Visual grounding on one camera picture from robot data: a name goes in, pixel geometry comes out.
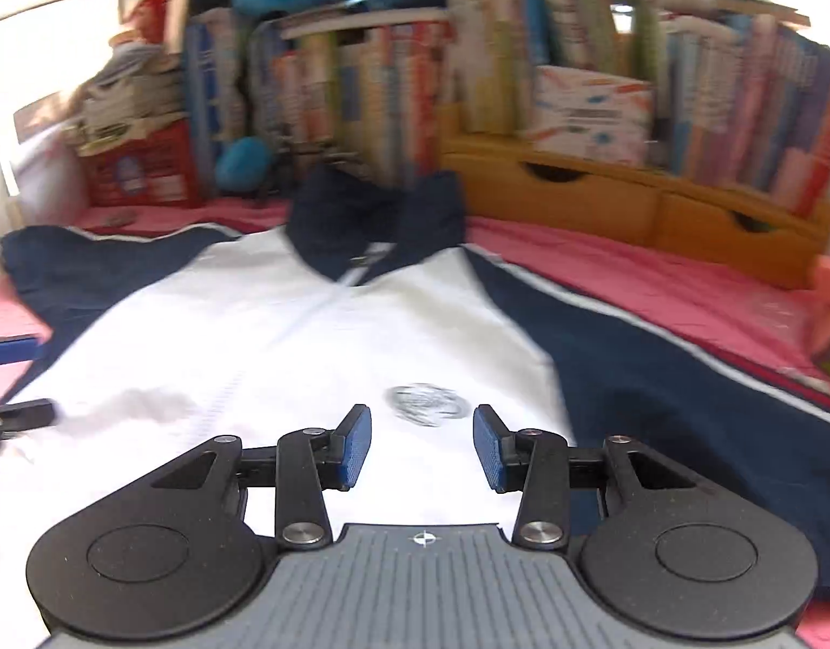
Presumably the blue plush ball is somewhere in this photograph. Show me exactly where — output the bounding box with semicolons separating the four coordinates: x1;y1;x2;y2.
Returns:
215;136;272;193

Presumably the black model bicycle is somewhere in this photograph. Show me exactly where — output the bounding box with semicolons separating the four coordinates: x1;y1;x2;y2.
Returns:
251;141;336;208

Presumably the wooden drawer organizer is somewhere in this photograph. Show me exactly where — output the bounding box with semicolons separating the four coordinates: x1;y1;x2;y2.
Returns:
437;107;830;289

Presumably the pink bunny print blanket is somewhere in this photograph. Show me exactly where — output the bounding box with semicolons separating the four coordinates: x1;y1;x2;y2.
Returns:
0;201;830;649

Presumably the stack of paper booklets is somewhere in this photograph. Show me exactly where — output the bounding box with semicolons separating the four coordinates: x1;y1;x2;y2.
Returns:
69;46;187;158

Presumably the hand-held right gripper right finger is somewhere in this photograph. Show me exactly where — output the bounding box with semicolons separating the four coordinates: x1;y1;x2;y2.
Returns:
473;404;700;550

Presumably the navy and white jacket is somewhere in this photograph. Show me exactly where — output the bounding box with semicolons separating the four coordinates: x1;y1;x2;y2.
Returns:
0;165;830;623

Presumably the row of slim schoolbooks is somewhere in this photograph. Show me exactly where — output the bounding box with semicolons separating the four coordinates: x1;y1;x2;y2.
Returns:
444;0;830;218

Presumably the tan flat board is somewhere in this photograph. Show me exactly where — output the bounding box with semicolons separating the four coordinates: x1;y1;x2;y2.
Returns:
163;0;201;56

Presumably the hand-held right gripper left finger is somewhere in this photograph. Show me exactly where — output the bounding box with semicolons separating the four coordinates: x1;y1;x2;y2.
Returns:
151;404;374;548

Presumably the white printed cardboard box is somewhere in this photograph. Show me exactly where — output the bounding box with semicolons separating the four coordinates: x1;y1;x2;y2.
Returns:
529;65;657;168

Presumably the red plastic crate with sticker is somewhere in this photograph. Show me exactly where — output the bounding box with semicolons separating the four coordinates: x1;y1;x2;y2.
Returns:
83;117;204;210

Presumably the row of tall children's books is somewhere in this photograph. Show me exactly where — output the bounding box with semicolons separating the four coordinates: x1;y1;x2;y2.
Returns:
180;5;458;185

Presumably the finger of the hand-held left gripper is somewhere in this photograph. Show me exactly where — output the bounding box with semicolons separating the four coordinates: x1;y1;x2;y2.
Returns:
0;333;41;368
0;398;57;482

